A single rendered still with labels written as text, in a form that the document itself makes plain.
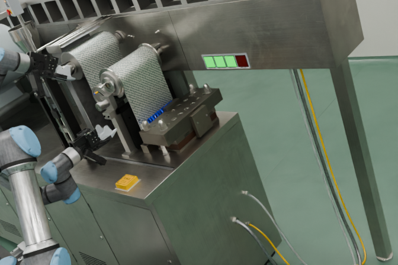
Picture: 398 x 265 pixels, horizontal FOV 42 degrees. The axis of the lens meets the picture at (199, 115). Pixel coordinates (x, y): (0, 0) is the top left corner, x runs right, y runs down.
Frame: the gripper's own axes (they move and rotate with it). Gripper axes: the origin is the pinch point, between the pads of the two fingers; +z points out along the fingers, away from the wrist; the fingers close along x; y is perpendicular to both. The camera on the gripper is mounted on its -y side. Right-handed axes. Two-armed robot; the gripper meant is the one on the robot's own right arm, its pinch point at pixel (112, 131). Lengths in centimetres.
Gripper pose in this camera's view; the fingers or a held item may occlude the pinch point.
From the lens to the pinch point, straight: 221.9
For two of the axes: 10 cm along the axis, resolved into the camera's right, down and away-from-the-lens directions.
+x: -7.3, -0.5, 6.8
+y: -3.3, -8.5, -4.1
